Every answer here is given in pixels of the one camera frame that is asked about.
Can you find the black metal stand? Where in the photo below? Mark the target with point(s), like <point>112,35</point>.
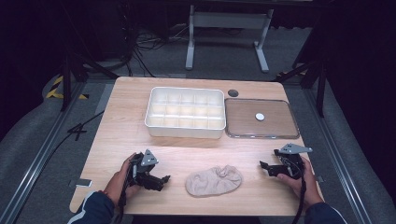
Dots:
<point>67,81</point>
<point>320,90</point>

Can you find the person's right hand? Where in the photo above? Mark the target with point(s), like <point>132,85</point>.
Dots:
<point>308,189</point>

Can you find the dark round table grommet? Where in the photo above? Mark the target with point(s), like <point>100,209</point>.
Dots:
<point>233,93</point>

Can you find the white divided storage box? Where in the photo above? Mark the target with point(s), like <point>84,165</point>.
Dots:
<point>185,113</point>

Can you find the transparent box lid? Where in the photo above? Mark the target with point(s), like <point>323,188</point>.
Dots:
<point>260,123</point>

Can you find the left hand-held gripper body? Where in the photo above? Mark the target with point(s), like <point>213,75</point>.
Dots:
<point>144,169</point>

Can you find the white metal desk frame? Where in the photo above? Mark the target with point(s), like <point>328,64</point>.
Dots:
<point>229,20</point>

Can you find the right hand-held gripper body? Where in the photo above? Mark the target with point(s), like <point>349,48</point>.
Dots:
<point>292,163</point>

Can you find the aluminium floor rail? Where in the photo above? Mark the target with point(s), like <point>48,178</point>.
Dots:
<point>336,155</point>
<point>37,161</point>

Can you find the black tape floor mark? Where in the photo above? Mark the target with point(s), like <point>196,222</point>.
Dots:
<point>77,130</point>

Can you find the beige sock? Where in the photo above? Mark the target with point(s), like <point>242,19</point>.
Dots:
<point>213,182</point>

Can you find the yellow black hazard tape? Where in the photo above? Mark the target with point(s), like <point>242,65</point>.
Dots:
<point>53,90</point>

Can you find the person's left hand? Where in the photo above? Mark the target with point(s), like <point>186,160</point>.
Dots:
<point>118,186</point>

